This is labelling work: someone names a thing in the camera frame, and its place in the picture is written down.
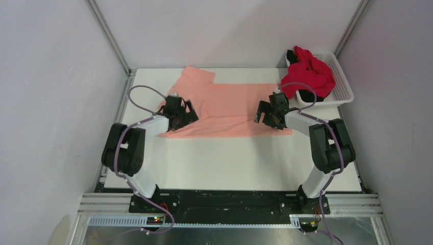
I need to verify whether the salmon pink t-shirt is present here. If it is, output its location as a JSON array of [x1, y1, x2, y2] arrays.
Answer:
[[160, 66, 293, 138]]

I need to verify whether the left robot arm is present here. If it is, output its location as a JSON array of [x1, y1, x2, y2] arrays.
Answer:
[[101, 95, 199, 212]]

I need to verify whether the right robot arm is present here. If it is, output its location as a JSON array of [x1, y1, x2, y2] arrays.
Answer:
[[254, 93, 356, 214]]

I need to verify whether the black t-shirt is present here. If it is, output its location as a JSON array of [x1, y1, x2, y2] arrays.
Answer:
[[286, 49, 325, 103]]

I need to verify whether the red t-shirt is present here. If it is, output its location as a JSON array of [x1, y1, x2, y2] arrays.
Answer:
[[280, 45, 336, 100]]

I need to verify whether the white plastic basket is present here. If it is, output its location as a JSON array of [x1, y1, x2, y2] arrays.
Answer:
[[285, 51, 355, 108]]

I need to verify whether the left controller board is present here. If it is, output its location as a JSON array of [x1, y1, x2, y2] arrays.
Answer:
[[146, 216, 165, 226]]

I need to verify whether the controller board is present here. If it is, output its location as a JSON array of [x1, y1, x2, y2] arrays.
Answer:
[[146, 216, 165, 226], [299, 222, 319, 233]]

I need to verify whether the right controller board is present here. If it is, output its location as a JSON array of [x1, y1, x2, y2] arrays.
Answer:
[[299, 222, 319, 233]]

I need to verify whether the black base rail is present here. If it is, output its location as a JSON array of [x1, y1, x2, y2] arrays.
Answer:
[[129, 189, 330, 225]]

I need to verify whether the left aluminium frame post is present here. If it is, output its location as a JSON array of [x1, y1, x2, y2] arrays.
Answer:
[[85, 0, 131, 77]]

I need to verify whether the aluminium frame post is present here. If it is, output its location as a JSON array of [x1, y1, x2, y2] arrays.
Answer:
[[333, 0, 372, 58], [85, 0, 131, 77]]

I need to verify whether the right aluminium frame post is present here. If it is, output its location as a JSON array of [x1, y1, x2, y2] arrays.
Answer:
[[333, 0, 372, 58]]

